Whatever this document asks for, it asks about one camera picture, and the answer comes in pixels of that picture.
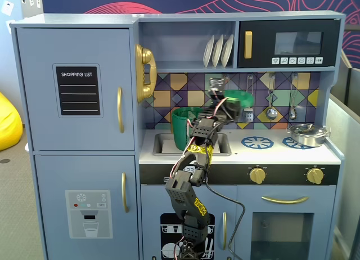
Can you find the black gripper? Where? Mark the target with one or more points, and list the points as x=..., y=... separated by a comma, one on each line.
x=232, y=109

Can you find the gold toy telephone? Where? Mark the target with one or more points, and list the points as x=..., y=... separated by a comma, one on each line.
x=146, y=74

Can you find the gold stove knob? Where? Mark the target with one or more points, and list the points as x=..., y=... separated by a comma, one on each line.
x=257, y=175
x=315, y=175

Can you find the blue freezer door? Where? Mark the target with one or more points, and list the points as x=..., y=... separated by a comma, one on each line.
x=50, y=181

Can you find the white wall paper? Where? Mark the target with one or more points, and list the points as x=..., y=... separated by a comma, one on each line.
x=7, y=7

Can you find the black shopping list chalkboard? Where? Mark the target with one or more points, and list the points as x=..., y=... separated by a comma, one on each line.
x=78, y=94

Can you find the small silver grater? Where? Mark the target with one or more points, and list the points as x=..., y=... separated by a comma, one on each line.
x=248, y=115

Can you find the white toy plate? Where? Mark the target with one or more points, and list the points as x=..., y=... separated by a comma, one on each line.
x=208, y=52
x=227, y=51
x=217, y=51

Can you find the grey toy sink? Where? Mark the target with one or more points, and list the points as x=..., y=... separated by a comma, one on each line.
x=225, y=147

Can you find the green round lid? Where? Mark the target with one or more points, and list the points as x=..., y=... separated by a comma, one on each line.
x=242, y=96

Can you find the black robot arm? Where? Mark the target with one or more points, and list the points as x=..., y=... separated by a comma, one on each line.
x=181, y=192

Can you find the blue toy kitchen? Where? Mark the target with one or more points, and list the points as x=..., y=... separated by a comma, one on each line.
x=84, y=136

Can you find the black toy microwave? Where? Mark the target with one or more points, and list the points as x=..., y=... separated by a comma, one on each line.
x=261, y=46

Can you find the blue dishwasher door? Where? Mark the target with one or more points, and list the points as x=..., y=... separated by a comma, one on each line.
x=152, y=203

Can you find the grey wall board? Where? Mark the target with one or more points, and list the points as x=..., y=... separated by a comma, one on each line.
x=32, y=9

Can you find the blue fridge door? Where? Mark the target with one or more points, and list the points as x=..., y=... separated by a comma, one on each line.
x=42, y=102

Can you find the blue oven door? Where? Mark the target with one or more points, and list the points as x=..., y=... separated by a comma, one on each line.
x=247, y=198

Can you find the green plastic container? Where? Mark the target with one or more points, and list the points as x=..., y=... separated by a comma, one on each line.
x=180, y=130

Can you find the grey office partition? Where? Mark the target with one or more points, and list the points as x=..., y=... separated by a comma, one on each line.
x=343, y=125

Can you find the yellow bean bag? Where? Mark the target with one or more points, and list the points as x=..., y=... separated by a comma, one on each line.
x=8, y=125

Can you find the steel toy pot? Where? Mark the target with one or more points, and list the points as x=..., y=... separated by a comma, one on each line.
x=309, y=140

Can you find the metal ladle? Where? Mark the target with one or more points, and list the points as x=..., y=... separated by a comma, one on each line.
x=271, y=113

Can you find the steel pot lid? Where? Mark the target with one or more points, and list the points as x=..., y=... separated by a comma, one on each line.
x=306, y=129

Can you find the small gripper camera board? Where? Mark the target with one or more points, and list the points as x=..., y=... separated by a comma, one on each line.
x=217, y=83

